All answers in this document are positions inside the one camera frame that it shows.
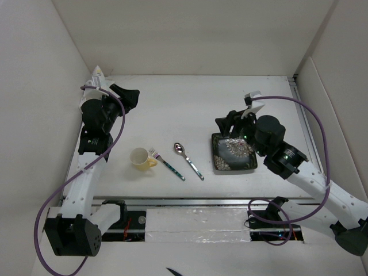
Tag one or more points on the fork with teal handle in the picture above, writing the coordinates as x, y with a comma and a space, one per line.
157, 156

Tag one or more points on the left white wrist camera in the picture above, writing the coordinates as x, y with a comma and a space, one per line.
90, 94

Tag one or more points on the spoon with teal handle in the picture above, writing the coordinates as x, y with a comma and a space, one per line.
180, 150

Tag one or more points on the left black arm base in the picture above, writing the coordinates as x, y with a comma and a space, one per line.
130, 228

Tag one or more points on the white floral cloth napkin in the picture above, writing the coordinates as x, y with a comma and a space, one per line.
99, 80

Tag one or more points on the aluminium rail frame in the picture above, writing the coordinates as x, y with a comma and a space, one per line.
183, 109

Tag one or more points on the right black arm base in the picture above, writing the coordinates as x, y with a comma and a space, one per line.
271, 233

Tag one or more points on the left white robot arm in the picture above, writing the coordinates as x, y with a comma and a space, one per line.
77, 230

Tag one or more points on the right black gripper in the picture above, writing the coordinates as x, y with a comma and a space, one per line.
233, 118

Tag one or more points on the yellow ceramic mug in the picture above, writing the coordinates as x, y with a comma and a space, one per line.
139, 157

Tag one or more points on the black floral square plate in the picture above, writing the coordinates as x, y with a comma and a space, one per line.
232, 155

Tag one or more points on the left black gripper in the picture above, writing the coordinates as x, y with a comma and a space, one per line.
128, 98

